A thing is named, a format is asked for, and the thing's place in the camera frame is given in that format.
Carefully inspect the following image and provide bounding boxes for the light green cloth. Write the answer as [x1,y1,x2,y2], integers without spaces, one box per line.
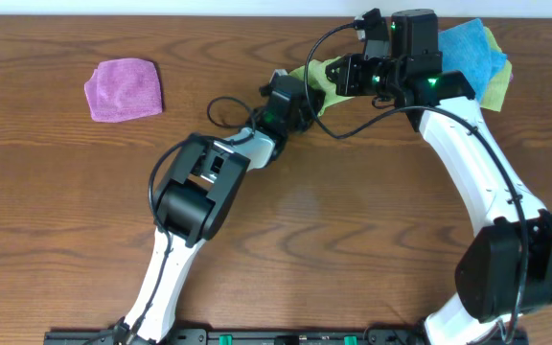
[287,57,352,117]

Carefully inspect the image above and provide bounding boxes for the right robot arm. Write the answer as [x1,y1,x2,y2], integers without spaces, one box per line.
[326,9,552,344]

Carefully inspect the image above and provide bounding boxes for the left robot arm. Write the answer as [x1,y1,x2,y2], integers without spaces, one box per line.
[112,70,326,344]

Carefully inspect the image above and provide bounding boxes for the blue cloth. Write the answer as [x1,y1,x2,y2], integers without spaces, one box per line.
[438,18,493,103]

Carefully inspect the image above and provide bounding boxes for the yellow-green cloth in pile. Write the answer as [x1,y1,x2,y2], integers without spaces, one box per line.
[480,27,513,112]

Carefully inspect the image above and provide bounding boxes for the folded purple cloth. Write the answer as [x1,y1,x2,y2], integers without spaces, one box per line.
[84,58,163,123]

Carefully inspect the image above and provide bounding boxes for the right black cable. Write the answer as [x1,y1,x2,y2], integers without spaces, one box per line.
[303,20,531,342]

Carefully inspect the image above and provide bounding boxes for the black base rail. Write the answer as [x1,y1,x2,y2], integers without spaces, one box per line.
[42,327,530,345]

